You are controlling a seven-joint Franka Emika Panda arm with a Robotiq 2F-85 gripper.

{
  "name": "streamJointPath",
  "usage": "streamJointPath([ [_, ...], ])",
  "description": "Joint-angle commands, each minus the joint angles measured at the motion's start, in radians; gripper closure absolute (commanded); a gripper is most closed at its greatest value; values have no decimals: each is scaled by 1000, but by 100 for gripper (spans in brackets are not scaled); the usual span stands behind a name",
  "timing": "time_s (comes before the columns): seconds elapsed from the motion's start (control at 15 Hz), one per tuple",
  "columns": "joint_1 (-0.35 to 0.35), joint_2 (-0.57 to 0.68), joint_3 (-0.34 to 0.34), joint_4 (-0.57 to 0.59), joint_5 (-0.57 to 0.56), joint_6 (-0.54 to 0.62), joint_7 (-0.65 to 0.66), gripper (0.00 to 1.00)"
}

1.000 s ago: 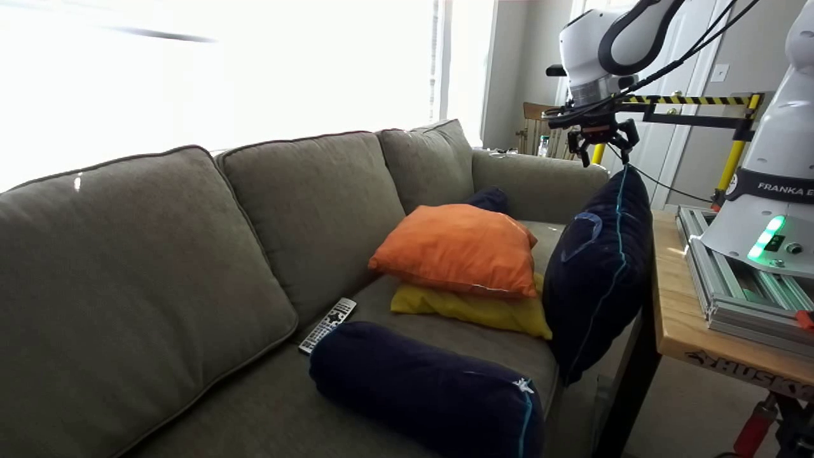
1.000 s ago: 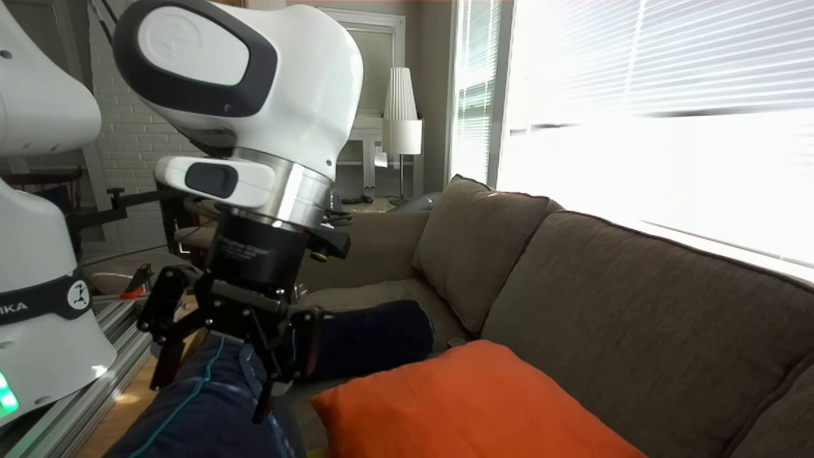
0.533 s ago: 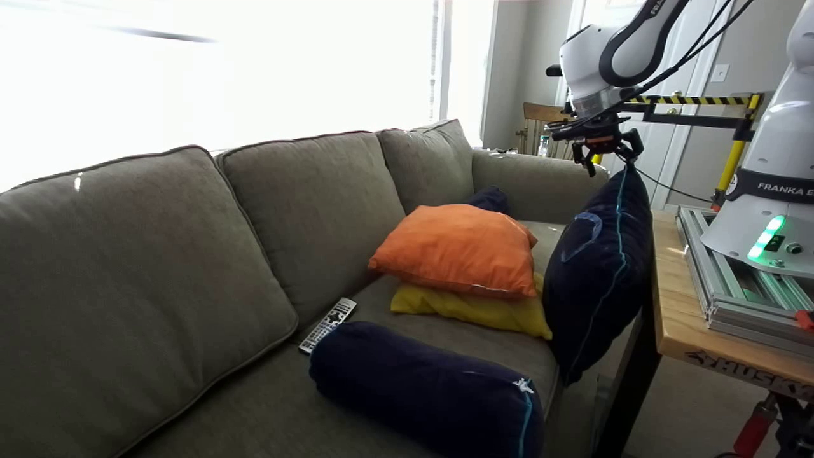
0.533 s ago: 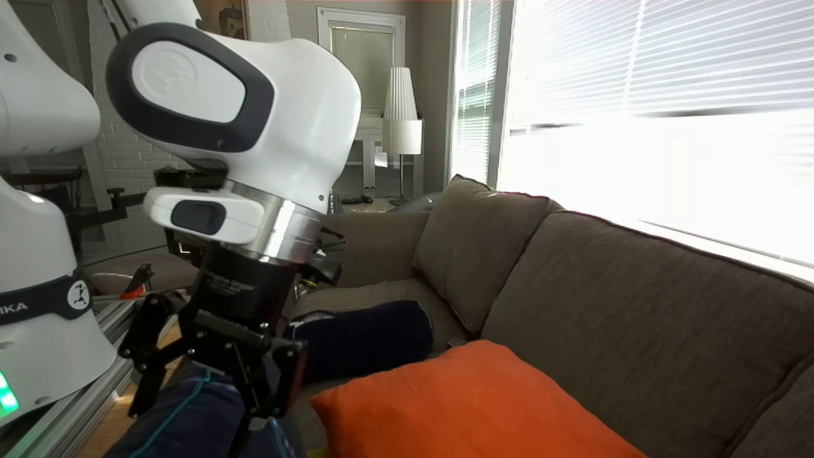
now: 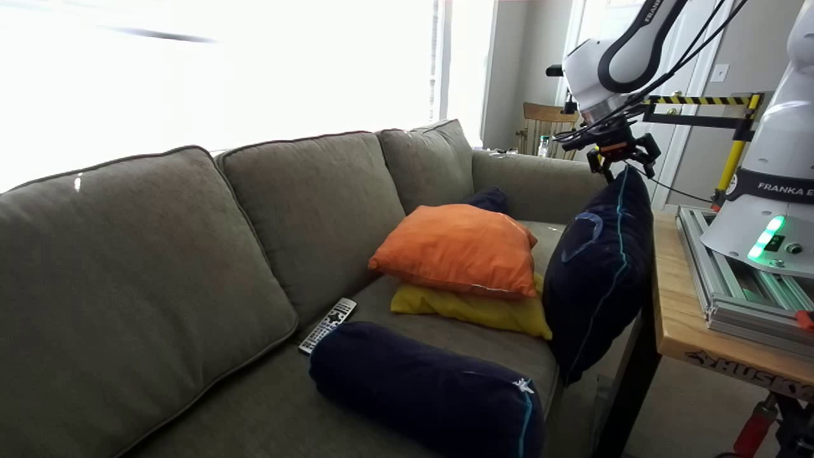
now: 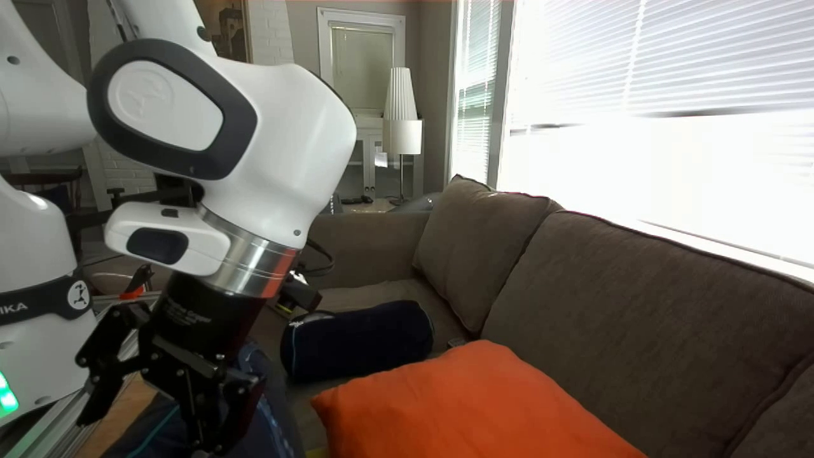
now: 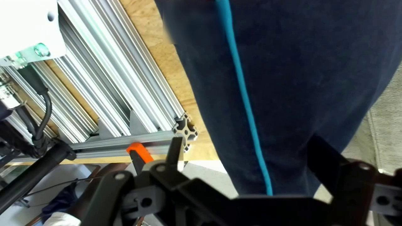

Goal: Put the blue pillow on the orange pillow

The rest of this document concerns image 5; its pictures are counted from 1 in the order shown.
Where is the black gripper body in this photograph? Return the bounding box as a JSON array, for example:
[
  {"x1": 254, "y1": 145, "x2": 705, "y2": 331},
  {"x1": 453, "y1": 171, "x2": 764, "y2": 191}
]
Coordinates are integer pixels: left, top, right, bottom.
[{"x1": 561, "y1": 117, "x2": 654, "y2": 162}]

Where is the navy pillow with teal piping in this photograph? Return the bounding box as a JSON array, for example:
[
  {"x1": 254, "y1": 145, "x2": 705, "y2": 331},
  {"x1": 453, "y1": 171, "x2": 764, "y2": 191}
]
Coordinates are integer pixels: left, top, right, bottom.
[{"x1": 541, "y1": 162, "x2": 657, "y2": 386}]

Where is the orange pillow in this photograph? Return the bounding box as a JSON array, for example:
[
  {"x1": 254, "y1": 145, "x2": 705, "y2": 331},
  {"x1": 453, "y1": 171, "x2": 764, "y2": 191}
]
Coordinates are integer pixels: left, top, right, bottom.
[{"x1": 366, "y1": 201, "x2": 541, "y2": 300}]

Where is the yellow pillow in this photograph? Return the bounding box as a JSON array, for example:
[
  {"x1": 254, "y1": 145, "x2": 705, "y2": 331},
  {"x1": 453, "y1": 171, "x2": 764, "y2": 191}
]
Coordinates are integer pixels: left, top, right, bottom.
[{"x1": 386, "y1": 278, "x2": 554, "y2": 342}]

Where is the navy bolster pillow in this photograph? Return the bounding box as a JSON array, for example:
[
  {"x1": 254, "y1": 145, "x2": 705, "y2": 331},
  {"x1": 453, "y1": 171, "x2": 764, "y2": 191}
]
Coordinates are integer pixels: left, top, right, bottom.
[{"x1": 306, "y1": 318, "x2": 550, "y2": 458}]

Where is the wooden chair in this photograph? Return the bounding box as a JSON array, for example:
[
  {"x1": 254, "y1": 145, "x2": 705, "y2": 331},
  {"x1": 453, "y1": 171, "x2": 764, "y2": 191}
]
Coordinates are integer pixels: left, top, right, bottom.
[{"x1": 511, "y1": 99, "x2": 588, "y2": 162}]

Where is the grey-brown fabric sofa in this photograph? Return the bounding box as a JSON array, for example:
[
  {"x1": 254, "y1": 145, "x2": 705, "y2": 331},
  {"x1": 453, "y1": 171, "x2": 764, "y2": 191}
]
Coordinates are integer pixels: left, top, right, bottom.
[{"x1": 0, "y1": 117, "x2": 657, "y2": 458}]

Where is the yellow-black striped barrier stand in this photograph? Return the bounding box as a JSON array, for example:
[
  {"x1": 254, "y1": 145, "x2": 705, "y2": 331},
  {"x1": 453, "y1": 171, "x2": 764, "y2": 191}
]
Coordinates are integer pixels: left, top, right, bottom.
[{"x1": 645, "y1": 89, "x2": 766, "y2": 206}]

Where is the small dark navy cushion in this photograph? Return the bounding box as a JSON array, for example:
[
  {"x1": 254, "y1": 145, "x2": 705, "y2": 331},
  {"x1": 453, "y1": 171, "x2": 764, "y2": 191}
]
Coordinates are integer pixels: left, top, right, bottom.
[{"x1": 462, "y1": 186, "x2": 513, "y2": 215}]

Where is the wooden table with black legs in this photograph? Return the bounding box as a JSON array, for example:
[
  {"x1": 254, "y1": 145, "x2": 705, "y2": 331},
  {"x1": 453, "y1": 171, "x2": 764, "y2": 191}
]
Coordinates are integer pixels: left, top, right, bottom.
[{"x1": 592, "y1": 201, "x2": 814, "y2": 458}]

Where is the grey-brown sofa back cushion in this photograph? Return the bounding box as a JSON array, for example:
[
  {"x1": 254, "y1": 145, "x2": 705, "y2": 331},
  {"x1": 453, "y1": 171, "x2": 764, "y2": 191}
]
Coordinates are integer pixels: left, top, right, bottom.
[
  {"x1": 214, "y1": 127, "x2": 408, "y2": 327},
  {"x1": 374, "y1": 117, "x2": 479, "y2": 213},
  {"x1": 0, "y1": 145, "x2": 299, "y2": 458}
]

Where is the red metal stand leg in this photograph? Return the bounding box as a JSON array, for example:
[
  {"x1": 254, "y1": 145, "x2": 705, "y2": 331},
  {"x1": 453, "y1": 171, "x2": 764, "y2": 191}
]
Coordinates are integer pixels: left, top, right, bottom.
[{"x1": 728, "y1": 391, "x2": 783, "y2": 458}]

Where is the grey remote control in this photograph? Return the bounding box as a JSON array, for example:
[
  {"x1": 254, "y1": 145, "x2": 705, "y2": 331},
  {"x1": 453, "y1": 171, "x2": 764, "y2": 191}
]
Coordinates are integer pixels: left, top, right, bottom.
[{"x1": 294, "y1": 295, "x2": 360, "y2": 356}]

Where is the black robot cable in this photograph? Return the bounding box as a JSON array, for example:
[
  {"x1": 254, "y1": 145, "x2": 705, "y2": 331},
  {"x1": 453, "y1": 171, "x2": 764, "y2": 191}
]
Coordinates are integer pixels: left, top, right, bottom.
[{"x1": 631, "y1": 0, "x2": 753, "y2": 117}]

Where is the aluminium extrusion base frame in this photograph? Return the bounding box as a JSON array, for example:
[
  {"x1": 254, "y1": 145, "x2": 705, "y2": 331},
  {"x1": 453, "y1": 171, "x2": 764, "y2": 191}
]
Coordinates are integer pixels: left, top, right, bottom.
[{"x1": 673, "y1": 203, "x2": 814, "y2": 354}]

